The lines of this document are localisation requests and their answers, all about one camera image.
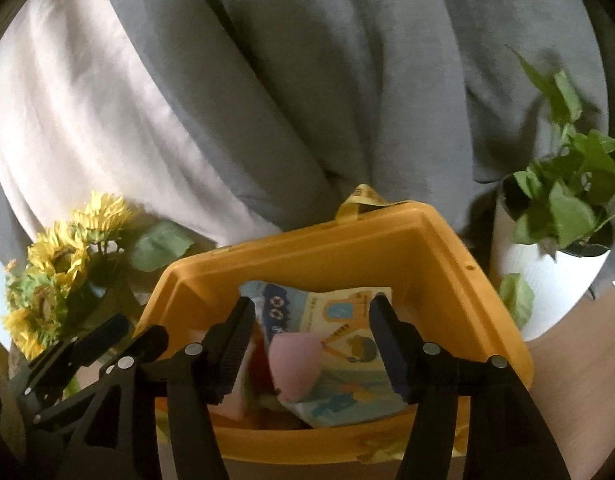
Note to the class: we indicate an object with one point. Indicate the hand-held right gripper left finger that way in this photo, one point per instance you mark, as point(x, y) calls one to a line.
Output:
point(235, 355)

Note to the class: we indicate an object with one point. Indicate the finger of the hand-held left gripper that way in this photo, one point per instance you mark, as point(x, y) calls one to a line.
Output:
point(147, 342)
point(77, 350)

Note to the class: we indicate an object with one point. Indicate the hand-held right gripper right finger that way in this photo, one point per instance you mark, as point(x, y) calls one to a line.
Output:
point(387, 355)

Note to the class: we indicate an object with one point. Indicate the red fuzzy plush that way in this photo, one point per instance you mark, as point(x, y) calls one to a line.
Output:
point(260, 367)

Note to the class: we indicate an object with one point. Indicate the printed cloth book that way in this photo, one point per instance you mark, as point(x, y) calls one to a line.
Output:
point(337, 340)

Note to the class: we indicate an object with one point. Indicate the pink egg-shaped sponge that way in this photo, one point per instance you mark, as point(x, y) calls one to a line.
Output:
point(295, 365)

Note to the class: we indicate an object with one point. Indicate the artificial sunflower bouquet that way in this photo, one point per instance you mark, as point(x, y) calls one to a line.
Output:
point(52, 260)

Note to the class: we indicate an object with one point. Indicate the white plant pot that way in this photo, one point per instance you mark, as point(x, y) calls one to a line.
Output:
point(537, 280)

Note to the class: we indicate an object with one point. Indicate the white curtain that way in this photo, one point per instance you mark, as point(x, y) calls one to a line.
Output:
point(87, 135)

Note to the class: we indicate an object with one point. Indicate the green leafy plant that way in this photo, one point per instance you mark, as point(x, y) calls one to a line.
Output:
point(572, 210)

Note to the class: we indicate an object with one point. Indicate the grey curtain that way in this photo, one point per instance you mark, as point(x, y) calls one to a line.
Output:
point(337, 85)

